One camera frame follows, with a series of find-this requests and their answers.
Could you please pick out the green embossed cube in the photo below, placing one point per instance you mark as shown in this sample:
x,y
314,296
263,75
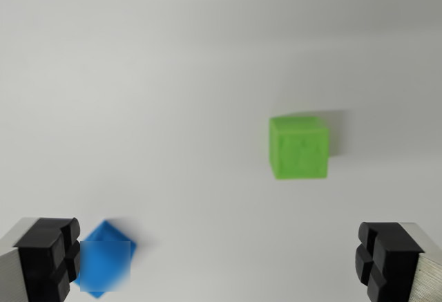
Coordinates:
x,y
299,150

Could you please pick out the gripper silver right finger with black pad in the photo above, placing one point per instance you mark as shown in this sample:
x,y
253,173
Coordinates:
x,y
397,260

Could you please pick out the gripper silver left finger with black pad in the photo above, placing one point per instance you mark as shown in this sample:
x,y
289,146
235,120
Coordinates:
x,y
38,260

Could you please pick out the blue embossed cube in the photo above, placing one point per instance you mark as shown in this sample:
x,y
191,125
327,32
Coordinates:
x,y
103,264

